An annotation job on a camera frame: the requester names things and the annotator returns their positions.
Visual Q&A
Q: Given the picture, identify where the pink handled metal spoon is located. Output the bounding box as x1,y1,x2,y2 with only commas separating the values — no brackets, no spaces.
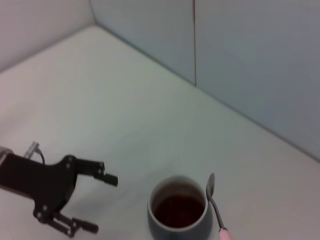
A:
205,172,235,240

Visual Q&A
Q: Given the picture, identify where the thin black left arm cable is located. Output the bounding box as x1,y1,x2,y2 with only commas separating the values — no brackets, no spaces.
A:
36,149,46,166

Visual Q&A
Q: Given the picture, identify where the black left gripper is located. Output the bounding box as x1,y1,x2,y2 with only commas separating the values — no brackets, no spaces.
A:
0,152,119,238

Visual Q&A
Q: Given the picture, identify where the grey mug with dark liquid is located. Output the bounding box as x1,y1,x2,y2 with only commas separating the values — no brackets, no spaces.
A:
146,174,215,240

